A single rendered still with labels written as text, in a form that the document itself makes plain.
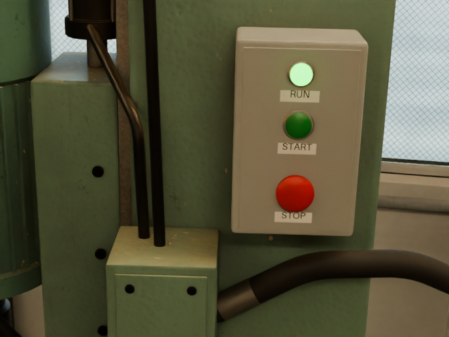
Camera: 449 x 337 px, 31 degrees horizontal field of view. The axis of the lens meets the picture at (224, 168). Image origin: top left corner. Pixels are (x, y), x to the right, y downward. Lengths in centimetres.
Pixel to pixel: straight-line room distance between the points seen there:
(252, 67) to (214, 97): 8
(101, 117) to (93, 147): 3
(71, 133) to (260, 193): 20
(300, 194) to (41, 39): 30
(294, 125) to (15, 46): 28
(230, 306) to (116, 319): 10
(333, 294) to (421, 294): 156
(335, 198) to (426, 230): 158
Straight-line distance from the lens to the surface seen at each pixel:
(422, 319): 234
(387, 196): 218
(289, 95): 62
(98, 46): 74
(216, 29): 67
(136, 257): 66
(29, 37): 77
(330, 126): 63
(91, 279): 80
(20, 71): 76
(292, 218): 65
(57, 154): 76
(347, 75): 62
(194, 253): 67
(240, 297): 69
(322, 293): 75
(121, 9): 71
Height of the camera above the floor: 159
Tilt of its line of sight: 19 degrees down
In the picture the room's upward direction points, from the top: 1 degrees clockwise
